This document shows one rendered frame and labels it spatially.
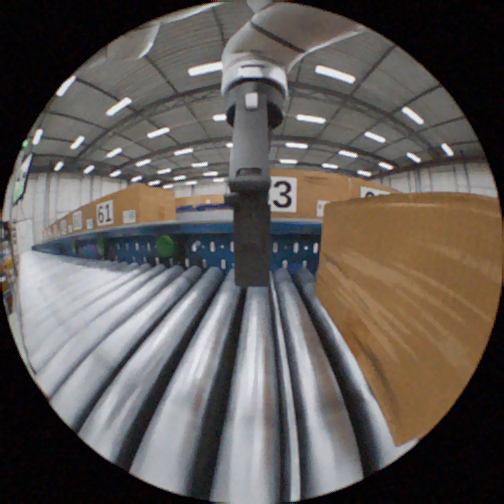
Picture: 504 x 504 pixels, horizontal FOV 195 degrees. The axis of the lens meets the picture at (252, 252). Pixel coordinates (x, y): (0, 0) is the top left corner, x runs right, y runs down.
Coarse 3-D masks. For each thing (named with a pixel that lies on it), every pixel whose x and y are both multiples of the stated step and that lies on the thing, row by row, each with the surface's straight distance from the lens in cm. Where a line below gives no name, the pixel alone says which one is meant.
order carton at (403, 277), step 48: (432, 192) 12; (336, 240) 22; (384, 240) 15; (432, 240) 12; (480, 240) 11; (336, 288) 22; (384, 288) 15; (432, 288) 12; (480, 288) 11; (384, 336) 16; (432, 336) 13; (480, 336) 12; (384, 384) 17; (432, 384) 14
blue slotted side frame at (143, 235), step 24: (72, 240) 120; (96, 240) 92; (120, 240) 73; (144, 240) 61; (192, 240) 49; (216, 240) 46; (288, 240) 45; (312, 240) 47; (168, 264) 56; (192, 264) 51; (216, 264) 48; (288, 264) 47; (312, 264) 49
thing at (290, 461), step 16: (272, 288) 32; (272, 304) 30; (272, 320) 30; (288, 384) 17; (288, 400) 16; (288, 416) 16; (288, 432) 16; (288, 448) 16; (288, 464) 16; (288, 480) 16; (288, 496) 17
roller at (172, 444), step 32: (224, 288) 31; (224, 320) 23; (192, 352) 19; (224, 352) 21; (192, 384) 17; (160, 416) 16; (192, 416) 16; (160, 448) 16; (192, 448) 16; (160, 480) 16; (192, 480) 18
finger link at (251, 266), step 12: (240, 216) 12; (264, 216) 11; (240, 228) 12; (264, 228) 12; (240, 240) 12; (264, 240) 12; (240, 252) 12; (252, 252) 12; (264, 252) 12; (240, 264) 12; (252, 264) 12; (264, 264) 12; (240, 276) 13; (252, 276) 12; (264, 276) 12
